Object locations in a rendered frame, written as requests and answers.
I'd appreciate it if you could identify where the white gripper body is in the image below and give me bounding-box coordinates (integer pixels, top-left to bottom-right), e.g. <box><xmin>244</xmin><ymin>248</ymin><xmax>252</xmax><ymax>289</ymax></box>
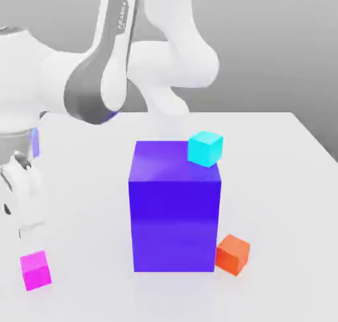
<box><xmin>16</xmin><ymin>217</ymin><xmax>48</xmax><ymax>240</ymax></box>

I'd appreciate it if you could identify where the small magenta cube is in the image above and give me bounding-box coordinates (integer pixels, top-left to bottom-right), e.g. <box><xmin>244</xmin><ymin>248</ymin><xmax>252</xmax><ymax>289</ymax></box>
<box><xmin>19</xmin><ymin>249</ymin><xmax>53</xmax><ymax>292</ymax></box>

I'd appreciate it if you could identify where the small cyan cube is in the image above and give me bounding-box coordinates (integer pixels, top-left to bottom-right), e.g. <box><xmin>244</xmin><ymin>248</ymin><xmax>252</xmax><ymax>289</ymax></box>
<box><xmin>187</xmin><ymin>130</ymin><xmax>224</xmax><ymax>169</ymax></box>

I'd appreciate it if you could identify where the small orange cube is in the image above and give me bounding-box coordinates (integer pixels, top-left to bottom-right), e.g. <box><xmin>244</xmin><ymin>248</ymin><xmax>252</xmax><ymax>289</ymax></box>
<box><xmin>215</xmin><ymin>234</ymin><xmax>251</xmax><ymax>277</ymax></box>

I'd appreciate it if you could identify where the large purple box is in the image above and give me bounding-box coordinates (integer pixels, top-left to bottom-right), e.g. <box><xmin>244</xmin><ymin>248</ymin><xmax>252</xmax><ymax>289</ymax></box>
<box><xmin>128</xmin><ymin>140</ymin><xmax>222</xmax><ymax>273</ymax></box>

